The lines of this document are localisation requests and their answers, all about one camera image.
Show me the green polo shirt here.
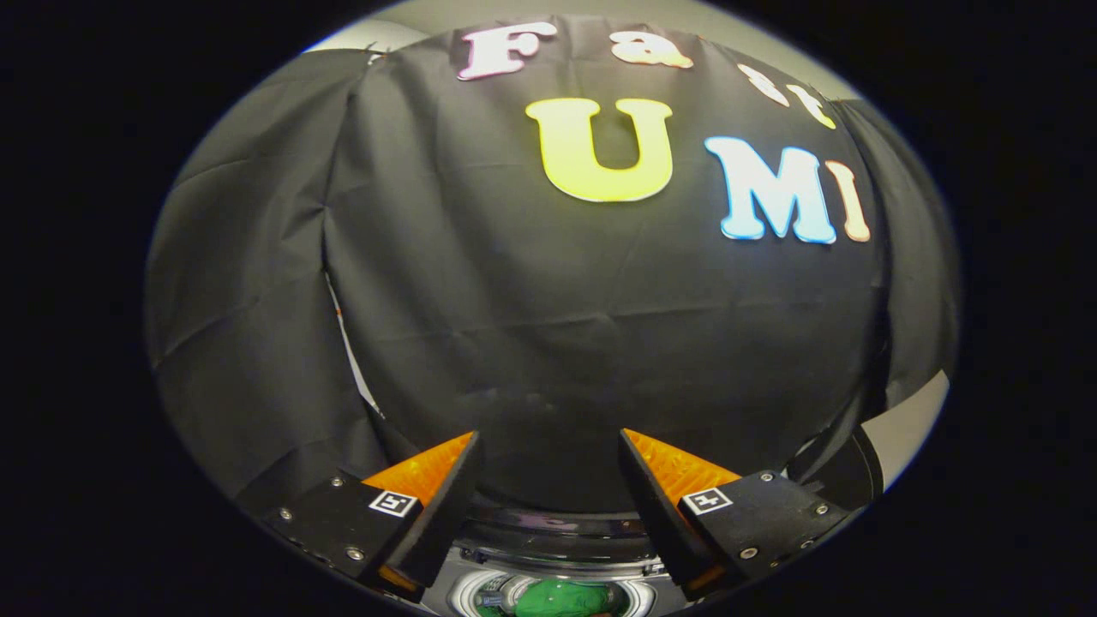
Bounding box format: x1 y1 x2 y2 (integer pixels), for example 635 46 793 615
513 580 620 617

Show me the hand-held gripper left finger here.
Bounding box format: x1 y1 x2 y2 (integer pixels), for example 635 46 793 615
261 431 485 605

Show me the dark glass washing machine lid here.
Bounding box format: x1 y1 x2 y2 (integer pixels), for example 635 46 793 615
463 386 661 541

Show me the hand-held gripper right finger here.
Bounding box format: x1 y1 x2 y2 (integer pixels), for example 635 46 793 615
619 428 854 602

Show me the black backdrop cloth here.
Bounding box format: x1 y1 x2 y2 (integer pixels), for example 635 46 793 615
144 13 961 515

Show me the grey washing machine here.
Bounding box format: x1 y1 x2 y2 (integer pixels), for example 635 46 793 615
418 506 691 617

